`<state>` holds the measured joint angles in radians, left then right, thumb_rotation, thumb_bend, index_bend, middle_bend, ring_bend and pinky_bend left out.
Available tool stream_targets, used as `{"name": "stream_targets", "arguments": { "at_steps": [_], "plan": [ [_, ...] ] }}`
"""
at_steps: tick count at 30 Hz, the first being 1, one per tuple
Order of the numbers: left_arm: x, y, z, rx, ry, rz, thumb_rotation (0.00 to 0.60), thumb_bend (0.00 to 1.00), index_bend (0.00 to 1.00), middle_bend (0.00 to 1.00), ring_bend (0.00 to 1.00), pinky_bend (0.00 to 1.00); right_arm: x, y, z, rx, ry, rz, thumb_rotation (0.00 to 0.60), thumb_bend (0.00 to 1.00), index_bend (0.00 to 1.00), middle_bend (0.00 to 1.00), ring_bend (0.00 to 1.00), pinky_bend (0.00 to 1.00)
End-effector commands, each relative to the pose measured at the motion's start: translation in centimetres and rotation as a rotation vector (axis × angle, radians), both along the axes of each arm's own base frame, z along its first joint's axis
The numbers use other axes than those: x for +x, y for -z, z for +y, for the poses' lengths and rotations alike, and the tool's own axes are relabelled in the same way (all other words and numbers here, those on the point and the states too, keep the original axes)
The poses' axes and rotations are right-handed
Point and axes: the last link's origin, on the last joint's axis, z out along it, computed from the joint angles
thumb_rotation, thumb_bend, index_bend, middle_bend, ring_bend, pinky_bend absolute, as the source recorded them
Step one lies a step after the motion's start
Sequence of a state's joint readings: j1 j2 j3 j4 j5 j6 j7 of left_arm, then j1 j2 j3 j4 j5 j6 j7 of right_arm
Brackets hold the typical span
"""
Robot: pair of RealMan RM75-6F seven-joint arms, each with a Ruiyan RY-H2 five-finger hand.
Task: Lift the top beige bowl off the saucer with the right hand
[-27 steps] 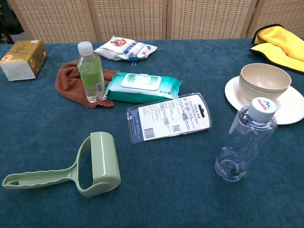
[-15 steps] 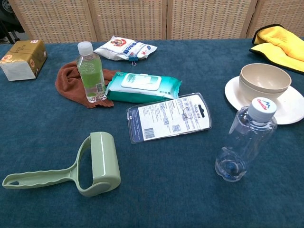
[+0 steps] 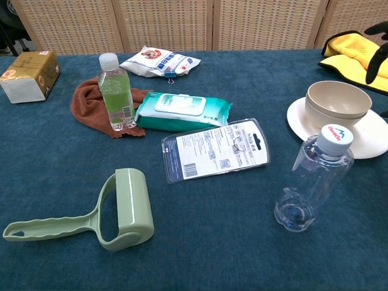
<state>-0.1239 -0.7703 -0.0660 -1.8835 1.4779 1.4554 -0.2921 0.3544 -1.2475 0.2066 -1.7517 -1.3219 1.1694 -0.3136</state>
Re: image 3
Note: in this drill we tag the brown cloth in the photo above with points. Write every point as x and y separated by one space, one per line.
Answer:
86 106

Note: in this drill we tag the blue carpet table cover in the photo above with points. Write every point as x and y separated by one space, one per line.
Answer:
212 230

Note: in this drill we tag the razor blister pack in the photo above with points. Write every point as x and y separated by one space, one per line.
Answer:
212 153

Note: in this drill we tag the green label water bottle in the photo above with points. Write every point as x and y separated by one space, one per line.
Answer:
116 97

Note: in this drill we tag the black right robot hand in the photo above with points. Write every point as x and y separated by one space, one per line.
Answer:
375 65

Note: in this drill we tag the wicker folding screen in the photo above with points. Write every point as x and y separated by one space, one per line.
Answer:
169 24

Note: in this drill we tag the clear empty plastic bottle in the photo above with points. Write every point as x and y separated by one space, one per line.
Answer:
318 179

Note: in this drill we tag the gold tissue box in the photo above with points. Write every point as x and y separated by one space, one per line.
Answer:
28 75

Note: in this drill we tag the green lint roller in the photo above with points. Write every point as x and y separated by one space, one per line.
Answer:
130 206

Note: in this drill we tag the white sugar bag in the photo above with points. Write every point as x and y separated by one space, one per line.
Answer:
157 62

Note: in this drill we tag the white round plate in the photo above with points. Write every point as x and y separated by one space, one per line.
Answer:
371 136

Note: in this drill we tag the green wet wipes pack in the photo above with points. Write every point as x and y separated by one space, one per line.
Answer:
182 110

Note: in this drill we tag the black metal stand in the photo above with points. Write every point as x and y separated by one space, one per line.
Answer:
9 27

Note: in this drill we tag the yellow towel with black trim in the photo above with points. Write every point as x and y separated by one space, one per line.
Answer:
348 50

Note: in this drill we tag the blue binder clip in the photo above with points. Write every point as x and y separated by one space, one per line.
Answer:
169 76

